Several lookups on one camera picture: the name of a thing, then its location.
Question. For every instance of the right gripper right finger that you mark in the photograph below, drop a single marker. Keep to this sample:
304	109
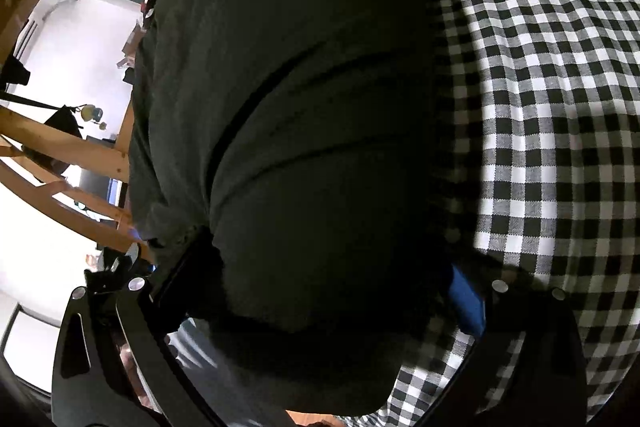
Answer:
526	366

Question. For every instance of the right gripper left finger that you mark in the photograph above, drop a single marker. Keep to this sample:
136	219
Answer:
112	366

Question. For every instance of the black garment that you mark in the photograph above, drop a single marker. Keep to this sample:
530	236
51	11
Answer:
293	156

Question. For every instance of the checkered black white bedsheet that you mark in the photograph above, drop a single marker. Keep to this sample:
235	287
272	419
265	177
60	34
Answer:
546	169

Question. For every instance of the wooden bunk bed frame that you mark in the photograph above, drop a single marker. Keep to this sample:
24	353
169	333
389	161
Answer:
83	213

